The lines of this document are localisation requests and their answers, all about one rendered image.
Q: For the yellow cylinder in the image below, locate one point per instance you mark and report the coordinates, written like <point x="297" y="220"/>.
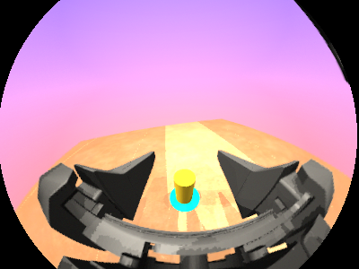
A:
<point x="184" y="185"/>

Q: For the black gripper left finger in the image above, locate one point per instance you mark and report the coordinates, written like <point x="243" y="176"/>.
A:
<point x="123" y="185"/>

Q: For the cyan circle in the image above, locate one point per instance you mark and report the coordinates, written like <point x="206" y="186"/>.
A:
<point x="185" y="208"/>

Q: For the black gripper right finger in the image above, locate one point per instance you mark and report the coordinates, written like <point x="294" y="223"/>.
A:
<point x="250" y="183"/>

